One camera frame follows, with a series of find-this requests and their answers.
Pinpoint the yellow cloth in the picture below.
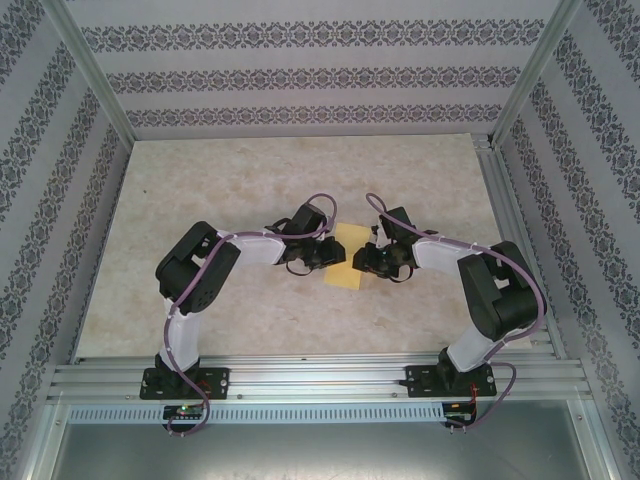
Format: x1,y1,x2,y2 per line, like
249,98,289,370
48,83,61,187
323,223,370,290

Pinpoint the black base plate right arm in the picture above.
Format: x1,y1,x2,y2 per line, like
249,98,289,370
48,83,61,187
405,363,497,400

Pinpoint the black base plate left arm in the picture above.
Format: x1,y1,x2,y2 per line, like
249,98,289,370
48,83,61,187
142,367,232,402

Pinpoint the grey sheet metal panel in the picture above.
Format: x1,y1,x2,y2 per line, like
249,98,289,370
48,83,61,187
49,422,596,480

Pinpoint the circuit board with green light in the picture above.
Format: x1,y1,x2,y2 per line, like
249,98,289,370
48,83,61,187
163,404,206,420

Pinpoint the aluminium side rail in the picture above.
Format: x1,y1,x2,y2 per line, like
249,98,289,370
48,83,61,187
474,134,566,359

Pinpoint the aluminium mounting rail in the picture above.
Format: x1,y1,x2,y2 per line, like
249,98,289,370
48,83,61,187
47,352,586,404

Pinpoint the white slotted cable duct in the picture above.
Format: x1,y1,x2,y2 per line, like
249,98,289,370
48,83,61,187
67,402,446,424

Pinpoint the aluminium frame post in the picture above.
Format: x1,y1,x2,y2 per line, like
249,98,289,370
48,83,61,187
42,0,136,144
492,0,584,149

